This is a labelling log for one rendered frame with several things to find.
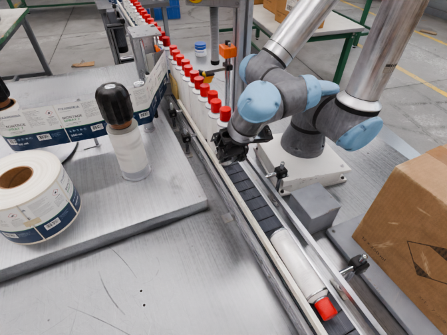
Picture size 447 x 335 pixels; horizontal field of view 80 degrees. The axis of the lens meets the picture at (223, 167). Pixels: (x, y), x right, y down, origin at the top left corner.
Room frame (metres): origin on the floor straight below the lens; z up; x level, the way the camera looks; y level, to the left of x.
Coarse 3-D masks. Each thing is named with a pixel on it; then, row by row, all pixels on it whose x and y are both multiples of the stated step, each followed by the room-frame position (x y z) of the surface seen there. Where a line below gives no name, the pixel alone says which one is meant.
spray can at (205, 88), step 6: (204, 84) 0.80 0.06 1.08; (204, 90) 0.78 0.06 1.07; (198, 96) 0.80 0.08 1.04; (204, 96) 0.78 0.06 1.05; (198, 102) 0.79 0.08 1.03; (204, 102) 0.77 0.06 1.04; (204, 108) 0.77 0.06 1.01; (204, 114) 0.77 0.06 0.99; (204, 120) 0.77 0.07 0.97; (204, 126) 0.77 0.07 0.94; (204, 132) 0.77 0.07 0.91; (204, 138) 0.77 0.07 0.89
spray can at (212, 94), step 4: (208, 92) 0.75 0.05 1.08; (212, 92) 0.75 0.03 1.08; (216, 92) 0.75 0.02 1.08; (208, 96) 0.74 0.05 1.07; (212, 96) 0.74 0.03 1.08; (216, 96) 0.74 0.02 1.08; (208, 100) 0.74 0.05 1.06; (208, 104) 0.74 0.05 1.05; (208, 108) 0.73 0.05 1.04; (208, 128) 0.73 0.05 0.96; (208, 132) 0.74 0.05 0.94; (208, 136) 0.74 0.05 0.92; (208, 140) 0.74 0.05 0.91; (208, 144) 0.74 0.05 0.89
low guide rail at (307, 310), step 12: (180, 108) 0.96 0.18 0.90; (192, 120) 0.85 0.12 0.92; (204, 144) 0.71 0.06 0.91; (228, 180) 0.54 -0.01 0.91; (240, 204) 0.45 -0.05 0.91; (252, 216) 0.41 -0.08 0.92; (264, 240) 0.34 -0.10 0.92; (276, 264) 0.28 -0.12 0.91; (288, 276) 0.25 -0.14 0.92; (300, 300) 0.20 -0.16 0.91; (312, 312) 0.18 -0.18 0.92; (312, 324) 0.16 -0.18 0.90
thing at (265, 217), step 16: (192, 128) 0.84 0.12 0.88; (240, 176) 0.59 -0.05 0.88; (240, 192) 0.52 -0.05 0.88; (256, 192) 0.52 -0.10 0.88; (240, 208) 0.46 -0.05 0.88; (256, 208) 0.46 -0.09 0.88; (272, 224) 0.41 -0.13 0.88; (288, 288) 0.24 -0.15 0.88; (336, 304) 0.20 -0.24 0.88; (320, 320) 0.17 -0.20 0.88; (336, 320) 0.17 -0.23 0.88
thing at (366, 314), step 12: (252, 168) 0.55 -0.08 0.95; (264, 180) 0.49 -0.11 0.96; (276, 192) 0.45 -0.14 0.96; (288, 216) 0.38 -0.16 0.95; (300, 228) 0.34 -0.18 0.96; (312, 240) 0.31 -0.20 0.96; (324, 264) 0.26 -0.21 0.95; (336, 276) 0.23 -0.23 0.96; (348, 288) 0.21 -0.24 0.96; (360, 300) 0.18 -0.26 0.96; (360, 312) 0.17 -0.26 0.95; (372, 324) 0.14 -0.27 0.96
